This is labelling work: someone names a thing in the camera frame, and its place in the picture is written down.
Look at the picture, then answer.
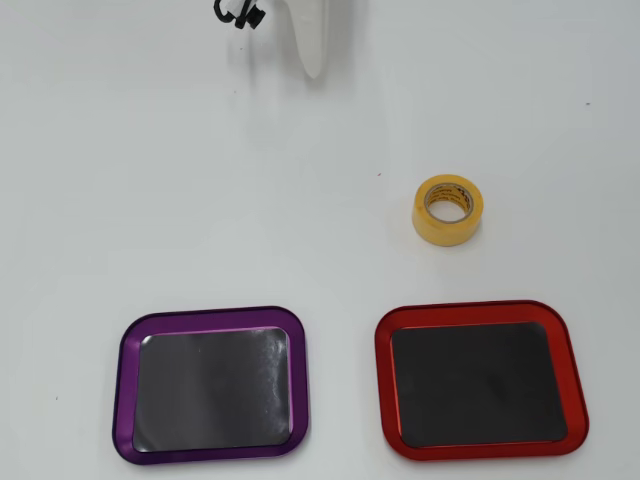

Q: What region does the yellow tape roll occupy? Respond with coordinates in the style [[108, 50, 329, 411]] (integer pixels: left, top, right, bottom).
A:
[[412, 173, 485, 247]]

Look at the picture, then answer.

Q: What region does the black cable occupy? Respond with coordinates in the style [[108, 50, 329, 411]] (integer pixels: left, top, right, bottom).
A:
[[213, 0, 265, 30]]

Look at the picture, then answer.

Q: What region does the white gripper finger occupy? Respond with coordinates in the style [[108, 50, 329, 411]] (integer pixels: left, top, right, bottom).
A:
[[272, 0, 332, 81]]

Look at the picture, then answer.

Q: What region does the red metal dish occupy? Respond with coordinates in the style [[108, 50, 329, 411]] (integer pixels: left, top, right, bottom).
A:
[[373, 298, 591, 462]]

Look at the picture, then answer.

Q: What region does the purple metal dish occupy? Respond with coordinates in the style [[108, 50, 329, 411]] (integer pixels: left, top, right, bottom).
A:
[[112, 305, 311, 467]]

